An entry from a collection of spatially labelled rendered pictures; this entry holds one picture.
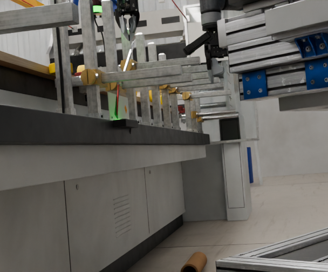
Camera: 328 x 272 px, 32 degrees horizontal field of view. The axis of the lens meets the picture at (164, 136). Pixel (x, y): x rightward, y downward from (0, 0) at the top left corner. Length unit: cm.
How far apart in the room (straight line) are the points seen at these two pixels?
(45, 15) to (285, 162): 1011
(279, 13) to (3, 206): 95
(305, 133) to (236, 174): 637
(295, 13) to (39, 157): 78
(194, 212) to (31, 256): 306
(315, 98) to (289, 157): 908
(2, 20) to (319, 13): 90
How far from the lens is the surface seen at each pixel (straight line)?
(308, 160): 1094
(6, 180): 131
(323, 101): 186
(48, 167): 153
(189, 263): 263
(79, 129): 165
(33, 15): 96
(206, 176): 479
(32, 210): 191
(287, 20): 165
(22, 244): 184
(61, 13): 94
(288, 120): 1095
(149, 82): 217
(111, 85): 213
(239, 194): 464
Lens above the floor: 57
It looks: 2 degrees up
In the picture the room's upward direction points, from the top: 5 degrees counter-clockwise
